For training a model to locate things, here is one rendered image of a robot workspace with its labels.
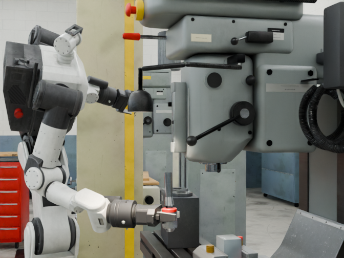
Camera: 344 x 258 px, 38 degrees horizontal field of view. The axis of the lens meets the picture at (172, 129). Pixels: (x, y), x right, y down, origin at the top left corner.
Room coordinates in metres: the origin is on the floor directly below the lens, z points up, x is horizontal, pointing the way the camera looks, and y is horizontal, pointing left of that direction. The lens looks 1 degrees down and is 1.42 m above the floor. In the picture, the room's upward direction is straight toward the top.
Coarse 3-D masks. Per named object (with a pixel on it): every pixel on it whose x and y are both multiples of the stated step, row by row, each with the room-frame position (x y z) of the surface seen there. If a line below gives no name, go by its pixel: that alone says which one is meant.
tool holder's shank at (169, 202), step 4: (168, 172) 1.56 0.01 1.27; (164, 176) 1.55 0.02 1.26; (168, 176) 1.55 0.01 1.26; (164, 180) 1.55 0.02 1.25; (168, 180) 1.55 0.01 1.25; (168, 184) 1.55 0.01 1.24; (172, 184) 1.55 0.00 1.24; (168, 188) 1.55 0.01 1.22; (172, 188) 1.55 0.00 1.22; (168, 192) 1.55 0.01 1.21; (172, 192) 1.55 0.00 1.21; (168, 196) 1.54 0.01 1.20; (172, 196) 1.55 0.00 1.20; (168, 200) 1.54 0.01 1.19; (172, 200) 1.55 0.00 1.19; (164, 204) 1.55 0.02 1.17; (168, 204) 1.54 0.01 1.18; (172, 204) 1.54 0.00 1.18; (168, 208) 1.55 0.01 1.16
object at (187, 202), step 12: (180, 192) 1.89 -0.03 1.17; (180, 204) 1.84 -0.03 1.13; (192, 204) 1.85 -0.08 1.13; (180, 216) 1.84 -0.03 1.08; (192, 216) 1.85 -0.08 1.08; (180, 228) 1.84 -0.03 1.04; (192, 228) 1.85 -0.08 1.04; (168, 240) 1.84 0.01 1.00; (180, 240) 1.84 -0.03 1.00; (192, 240) 1.85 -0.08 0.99
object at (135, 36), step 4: (124, 36) 1.56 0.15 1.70; (128, 36) 1.56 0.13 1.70; (132, 36) 1.56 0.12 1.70; (136, 36) 1.56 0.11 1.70; (140, 36) 1.57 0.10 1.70; (144, 36) 1.58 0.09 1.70; (148, 36) 1.58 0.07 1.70; (152, 36) 1.58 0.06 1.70; (156, 36) 1.58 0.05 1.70; (160, 36) 1.59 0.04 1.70; (164, 36) 1.59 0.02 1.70
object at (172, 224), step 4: (168, 212) 1.53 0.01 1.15; (172, 212) 1.53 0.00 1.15; (176, 212) 1.55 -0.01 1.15; (176, 216) 1.55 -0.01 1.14; (176, 220) 1.55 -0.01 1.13; (164, 224) 1.54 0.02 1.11; (168, 224) 1.53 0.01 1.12; (172, 224) 1.53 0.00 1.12; (176, 224) 1.54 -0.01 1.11; (168, 228) 1.53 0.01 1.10; (172, 228) 1.53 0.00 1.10
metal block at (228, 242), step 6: (228, 234) 1.42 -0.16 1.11; (222, 240) 1.37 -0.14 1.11; (228, 240) 1.36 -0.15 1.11; (234, 240) 1.37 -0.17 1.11; (240, 240) 1.37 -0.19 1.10; (222, 246) 1.37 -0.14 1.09; (228, 246) 1.36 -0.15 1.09; (234, 246) 1.37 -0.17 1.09; (240, 246) 1.37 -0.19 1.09; (228, 252) 1.36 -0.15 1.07; (234, 252) 1.37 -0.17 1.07; (240, 252) 1.37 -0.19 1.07
